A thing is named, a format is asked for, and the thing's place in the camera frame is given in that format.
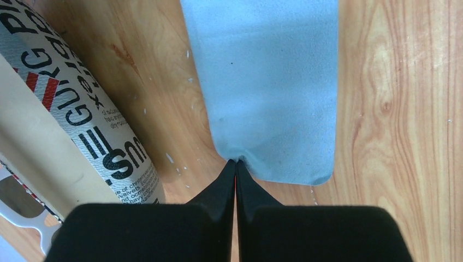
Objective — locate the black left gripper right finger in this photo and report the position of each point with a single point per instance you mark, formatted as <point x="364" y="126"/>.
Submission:
<point x="271" y="231"/>

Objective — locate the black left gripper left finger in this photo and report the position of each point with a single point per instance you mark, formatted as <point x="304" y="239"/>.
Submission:
<point x="199" y="230"/>

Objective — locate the light blue cleaning cloth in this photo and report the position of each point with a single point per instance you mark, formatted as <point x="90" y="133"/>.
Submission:
<point x="268" y="73"/>

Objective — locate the flag pattern glasses case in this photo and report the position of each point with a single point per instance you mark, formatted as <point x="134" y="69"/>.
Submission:
<point x="60" y="132"/>

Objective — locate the white frame sunglasses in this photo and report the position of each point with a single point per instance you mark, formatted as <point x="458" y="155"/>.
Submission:
<point x="20" y="207"/>

